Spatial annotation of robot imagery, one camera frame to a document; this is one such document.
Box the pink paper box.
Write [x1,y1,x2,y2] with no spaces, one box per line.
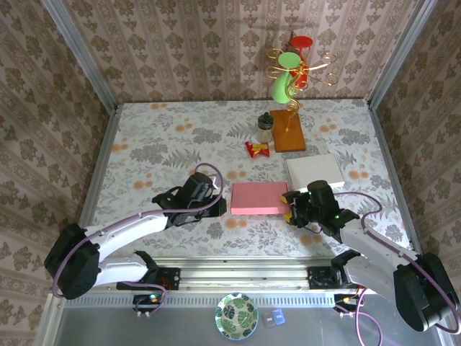
[230,182,289,216]

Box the white paper box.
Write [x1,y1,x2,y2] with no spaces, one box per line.
[285,154,346,191]

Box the red snack packet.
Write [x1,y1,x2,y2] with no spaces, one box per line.
[244,141,271,159]

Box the glass jar with black lid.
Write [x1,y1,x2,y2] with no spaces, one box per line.
[256,112,274,143]

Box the floral tablecloth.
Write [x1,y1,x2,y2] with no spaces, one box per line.
[84,99,413,259]

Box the small black controller board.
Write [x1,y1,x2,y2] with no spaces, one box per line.
[333,293,364,314]
[132,293,164,314]

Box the leaf pattern bowl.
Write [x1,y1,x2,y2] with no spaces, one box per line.
[215,292,259,340]

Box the gold wire stand, wooden base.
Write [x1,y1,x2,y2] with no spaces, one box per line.
[265,46,339,154]

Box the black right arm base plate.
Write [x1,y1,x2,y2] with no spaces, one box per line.
[308,265,375,290]

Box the long aluminium frame rail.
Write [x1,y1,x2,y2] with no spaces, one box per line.
[50,262,442,293]

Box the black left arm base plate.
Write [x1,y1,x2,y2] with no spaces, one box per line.
[115,267,181,291]

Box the grey slotted cable duct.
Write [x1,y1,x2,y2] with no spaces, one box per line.
[64,293,429,307]

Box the aluminium table side rail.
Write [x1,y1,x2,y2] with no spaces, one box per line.
[367,100,426,262]
[68,104,122,266]

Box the aluminium frame post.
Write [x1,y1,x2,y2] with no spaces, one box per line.
[41,0,120,112]
[367,0,439,109]

